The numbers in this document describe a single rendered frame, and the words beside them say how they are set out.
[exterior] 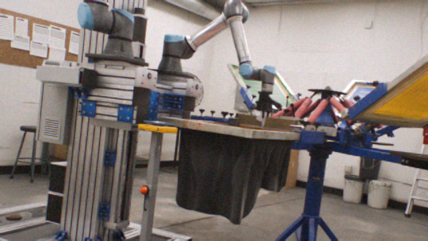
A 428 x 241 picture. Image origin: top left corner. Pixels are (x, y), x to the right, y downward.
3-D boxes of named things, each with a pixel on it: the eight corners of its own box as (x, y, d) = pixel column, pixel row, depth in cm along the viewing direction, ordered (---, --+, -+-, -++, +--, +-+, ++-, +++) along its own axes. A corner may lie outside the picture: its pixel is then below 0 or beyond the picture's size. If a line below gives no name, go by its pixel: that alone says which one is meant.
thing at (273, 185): (241, 224, 204) (251, 137, 201) (235, 222, 206) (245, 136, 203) (285, 213, 241) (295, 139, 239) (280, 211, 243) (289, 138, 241)
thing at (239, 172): (238, 226, 202) (249, 137, 200) (170, 205, 227) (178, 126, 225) (241, 225, 204) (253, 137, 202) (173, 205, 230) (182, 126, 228)
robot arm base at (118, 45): (95, 54, 209) (97, 34, 208) (115, 59, 223) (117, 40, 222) (120, 56, 203) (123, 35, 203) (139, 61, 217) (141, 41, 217)
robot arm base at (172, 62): (152, 69, 255) (154, 52, 254) (166, 72, 269) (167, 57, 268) (174, 71, 249) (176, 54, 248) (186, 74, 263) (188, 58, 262)
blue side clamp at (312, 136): (301, 142, 228) (302, 130, 227) (292, 141, 231) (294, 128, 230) (323, 143, 252) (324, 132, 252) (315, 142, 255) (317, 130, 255)
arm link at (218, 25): (165, 44, 266) (238, -6, 251) (175, 48, 280) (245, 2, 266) (173, 60, 265) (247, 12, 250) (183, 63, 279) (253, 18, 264)
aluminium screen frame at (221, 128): (251, 138, 189) (252, 130, 188) (158, 123, 222) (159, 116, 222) (322, 141, 253) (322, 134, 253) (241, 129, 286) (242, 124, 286)
